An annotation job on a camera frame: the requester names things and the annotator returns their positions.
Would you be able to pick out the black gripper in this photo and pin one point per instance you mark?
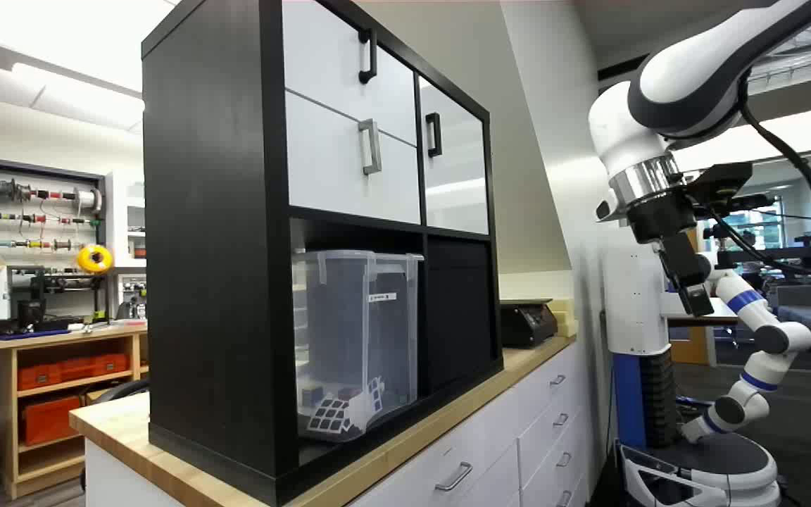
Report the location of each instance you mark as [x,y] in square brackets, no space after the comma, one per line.
[660,225]

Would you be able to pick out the white base cabinet with drawers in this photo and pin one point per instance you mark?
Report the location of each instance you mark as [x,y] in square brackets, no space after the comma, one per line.
[507,440]

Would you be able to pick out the clear plastic container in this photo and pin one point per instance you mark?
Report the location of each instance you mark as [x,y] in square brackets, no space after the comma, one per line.
[357,327]

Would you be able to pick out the white grid item in container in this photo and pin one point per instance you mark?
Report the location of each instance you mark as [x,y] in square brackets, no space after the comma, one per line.
[336,416]

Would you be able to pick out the black cube shelf cabinet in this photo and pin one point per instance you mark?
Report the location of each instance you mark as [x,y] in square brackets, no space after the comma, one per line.
[208,235]

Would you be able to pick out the white blue mobile robot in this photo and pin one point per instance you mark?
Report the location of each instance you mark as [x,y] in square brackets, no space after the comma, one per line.
[632,311]

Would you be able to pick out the black desktop device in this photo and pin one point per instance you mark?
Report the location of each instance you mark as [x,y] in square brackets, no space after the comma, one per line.
[524,325]

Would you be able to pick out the white drawer tall front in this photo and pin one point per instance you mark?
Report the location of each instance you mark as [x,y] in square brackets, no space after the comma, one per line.
[324,158]

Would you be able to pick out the white drawer short front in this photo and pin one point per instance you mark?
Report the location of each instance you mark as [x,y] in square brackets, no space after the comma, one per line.
[324,57]

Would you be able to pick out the yellow filament spool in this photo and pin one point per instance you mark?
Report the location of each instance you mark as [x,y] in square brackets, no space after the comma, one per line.
[94,261]

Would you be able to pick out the small orange toolbox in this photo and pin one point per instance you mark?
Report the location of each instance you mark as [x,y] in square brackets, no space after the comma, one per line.
[70,370]

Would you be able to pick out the large orange toolbox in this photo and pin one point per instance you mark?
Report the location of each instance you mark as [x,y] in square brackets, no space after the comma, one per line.
[49,418]

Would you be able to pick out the black 3d printer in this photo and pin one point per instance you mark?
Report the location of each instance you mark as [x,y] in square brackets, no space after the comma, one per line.
[34,299]

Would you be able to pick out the wooden workbench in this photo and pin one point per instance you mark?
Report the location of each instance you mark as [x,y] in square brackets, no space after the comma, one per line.
[5,412]

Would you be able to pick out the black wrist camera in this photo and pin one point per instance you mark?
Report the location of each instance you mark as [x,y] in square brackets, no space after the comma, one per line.
[724,184]

